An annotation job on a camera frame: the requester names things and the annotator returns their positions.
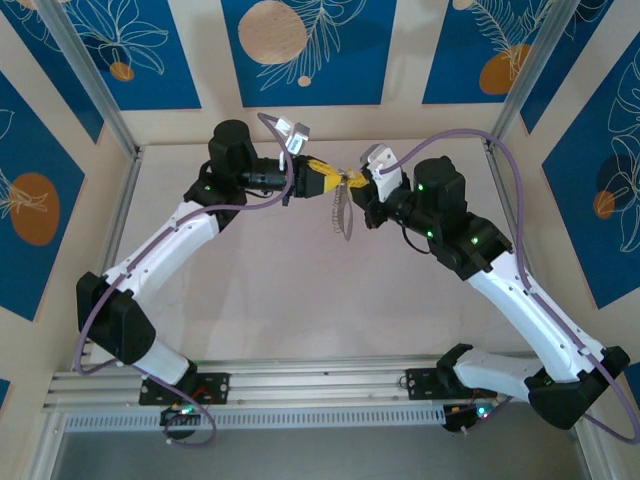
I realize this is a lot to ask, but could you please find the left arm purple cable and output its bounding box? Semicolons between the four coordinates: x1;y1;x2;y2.
72;112;294;449

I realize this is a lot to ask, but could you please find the aluminium corner post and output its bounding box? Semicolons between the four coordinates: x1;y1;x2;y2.
486;0;616;150
37;0;142;157

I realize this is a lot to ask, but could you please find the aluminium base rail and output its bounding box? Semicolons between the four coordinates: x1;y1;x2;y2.
42;355;594;415

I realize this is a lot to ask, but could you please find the left aluminium corner post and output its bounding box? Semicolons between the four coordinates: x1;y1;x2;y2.
37;0;142;157

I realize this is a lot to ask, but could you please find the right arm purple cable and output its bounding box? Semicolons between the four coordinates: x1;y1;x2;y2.
379;128;640;446

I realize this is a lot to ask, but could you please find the right aluminium side rail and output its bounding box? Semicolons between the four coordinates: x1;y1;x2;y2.
482;139;566;361

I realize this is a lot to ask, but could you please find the left aluminium side rail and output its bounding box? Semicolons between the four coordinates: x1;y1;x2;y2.
73;147;145;372

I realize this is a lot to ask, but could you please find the right lower frame post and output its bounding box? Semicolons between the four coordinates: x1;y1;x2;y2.
567;399;619;480

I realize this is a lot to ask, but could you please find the silver coil keyring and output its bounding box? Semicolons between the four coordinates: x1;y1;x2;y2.
329;174;356;244

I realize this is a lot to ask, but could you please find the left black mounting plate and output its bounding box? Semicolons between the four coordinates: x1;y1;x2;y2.
138;372;231;407

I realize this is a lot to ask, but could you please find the black mounting plate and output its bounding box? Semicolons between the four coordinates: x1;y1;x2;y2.
405;367;499;401
138;372;231;407

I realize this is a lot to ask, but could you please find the right aluminium corner post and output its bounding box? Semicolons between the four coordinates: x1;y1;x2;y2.
486;0;616;150

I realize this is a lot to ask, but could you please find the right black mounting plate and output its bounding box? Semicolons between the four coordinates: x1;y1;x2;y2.
405;367;499;401

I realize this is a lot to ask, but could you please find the grey slotted cable duct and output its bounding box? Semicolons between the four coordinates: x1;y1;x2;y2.
63;404;447;432

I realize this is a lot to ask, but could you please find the aluminium side rail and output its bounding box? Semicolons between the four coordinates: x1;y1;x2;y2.
482;139;566;361
73;147;145;372

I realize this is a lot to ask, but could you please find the frame post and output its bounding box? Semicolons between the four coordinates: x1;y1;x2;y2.
567;399;619;480
24;412;69;480

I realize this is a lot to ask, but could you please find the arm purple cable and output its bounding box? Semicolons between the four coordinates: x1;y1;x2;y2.
72;112;294;449
379;128;640;446

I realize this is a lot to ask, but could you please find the thin black wire loop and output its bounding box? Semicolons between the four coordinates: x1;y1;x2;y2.
402;228;432;256

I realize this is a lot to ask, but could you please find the left lower frame post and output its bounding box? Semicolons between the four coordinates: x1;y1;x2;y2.
24;412;69;480

